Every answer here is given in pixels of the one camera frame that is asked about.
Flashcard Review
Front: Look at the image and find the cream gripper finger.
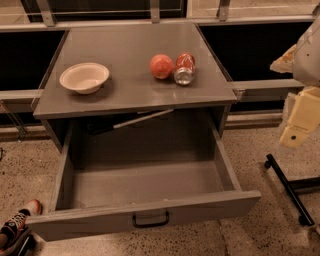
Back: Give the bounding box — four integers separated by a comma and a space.
270, 45, 296, 73
279, 87, 320, 148

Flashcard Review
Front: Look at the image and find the red apple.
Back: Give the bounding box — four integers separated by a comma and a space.
150, 54, 173, 79

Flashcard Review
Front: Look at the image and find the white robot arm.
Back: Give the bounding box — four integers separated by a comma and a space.
270, 17, 320, 148

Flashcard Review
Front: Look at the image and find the grey open top drawer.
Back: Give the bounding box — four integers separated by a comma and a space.
28, 109, 261, 241

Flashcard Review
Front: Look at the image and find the red soda can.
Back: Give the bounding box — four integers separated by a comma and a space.
174, 52, 195, 86

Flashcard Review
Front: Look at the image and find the black metal stand leg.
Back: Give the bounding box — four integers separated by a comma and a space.
264, 154, 320, 226

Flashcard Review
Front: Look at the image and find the grey cabinet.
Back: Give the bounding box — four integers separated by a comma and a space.
32, 22, 239, 153

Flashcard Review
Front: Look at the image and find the white paper bowl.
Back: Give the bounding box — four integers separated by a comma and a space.
59, 63, 110, 95

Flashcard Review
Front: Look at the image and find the metal window railing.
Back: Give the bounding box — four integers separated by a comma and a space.
0, 0, 320, 31

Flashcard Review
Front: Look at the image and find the red and white sneaker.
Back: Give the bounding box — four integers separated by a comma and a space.
0, 199, 42, 252

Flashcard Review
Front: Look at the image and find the black drawer handle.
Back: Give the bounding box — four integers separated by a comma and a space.
132, 211, 170, 229

